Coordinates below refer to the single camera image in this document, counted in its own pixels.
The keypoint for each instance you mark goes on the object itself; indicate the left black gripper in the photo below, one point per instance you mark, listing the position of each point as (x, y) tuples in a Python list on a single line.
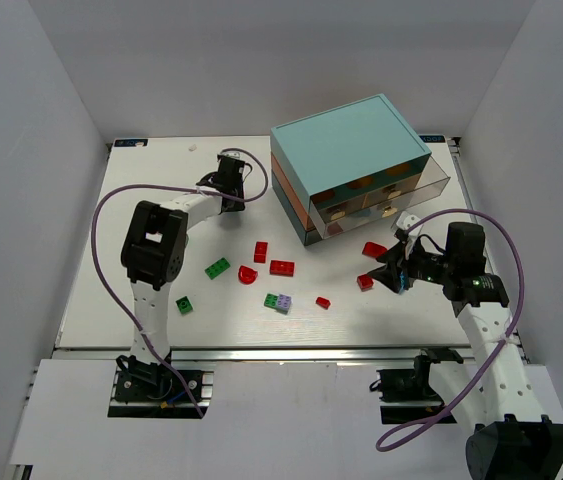
[(234, 201)]

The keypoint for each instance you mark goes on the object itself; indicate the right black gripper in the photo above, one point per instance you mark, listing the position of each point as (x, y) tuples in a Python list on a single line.
[(400, 273)]

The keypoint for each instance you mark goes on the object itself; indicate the cyan long lego brick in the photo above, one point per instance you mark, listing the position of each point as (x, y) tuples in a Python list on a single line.
[(403, 283)]

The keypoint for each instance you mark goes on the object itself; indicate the red curved lego brick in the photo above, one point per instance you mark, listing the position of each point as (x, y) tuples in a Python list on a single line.
[(373, 250)]

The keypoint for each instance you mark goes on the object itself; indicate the red square lego brick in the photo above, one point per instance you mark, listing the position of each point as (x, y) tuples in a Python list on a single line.
[(365, 282)]

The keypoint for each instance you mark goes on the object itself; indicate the clear top drawer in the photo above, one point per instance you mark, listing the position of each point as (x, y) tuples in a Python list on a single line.
[(377, 196)]

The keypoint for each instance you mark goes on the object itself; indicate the red rounded lego brick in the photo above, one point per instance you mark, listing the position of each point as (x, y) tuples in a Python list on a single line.
[(260, 252)]

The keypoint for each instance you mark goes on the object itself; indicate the red arch lego piece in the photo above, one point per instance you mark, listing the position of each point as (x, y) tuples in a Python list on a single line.
[(247, 275)]

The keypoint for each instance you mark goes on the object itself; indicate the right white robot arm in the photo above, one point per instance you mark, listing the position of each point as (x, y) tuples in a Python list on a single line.
[(510, 434)]

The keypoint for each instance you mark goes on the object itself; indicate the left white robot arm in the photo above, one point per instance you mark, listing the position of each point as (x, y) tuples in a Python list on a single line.
[(153, 254)]

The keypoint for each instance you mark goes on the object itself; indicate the small red lego slope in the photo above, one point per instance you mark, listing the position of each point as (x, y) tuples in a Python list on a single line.
[(323, 302)]

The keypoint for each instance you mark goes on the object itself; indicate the teal orange drawer cabinet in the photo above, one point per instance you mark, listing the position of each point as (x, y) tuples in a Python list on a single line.
[(333, 147)]

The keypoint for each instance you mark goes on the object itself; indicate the green flat lego plate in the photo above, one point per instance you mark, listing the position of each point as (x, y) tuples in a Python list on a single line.
[(217, 268)]

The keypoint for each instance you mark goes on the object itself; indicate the red flat lego plate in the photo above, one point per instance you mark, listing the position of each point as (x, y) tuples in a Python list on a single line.
[(282, 268)]

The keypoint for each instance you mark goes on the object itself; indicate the green and purple lego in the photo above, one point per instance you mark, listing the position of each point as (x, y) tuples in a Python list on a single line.
[(280, 303)]

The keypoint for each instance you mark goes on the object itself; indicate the green square lego brick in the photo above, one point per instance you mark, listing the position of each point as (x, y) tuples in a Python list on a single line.
[(184, 305)]

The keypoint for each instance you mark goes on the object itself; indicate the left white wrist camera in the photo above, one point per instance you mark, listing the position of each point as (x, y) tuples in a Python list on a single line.
[(228, 153)]

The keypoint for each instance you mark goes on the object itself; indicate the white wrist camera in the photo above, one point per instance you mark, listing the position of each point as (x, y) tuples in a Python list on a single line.
[(404, 230), (228, 153)]

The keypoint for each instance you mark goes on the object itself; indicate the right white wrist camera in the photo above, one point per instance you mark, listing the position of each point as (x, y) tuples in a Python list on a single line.
[(404, 230)]

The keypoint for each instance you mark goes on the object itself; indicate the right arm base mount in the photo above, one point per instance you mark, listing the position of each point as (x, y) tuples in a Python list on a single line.
[(405, 394)]

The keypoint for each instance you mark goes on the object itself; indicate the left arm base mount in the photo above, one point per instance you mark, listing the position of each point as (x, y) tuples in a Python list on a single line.
[(152, 391)]

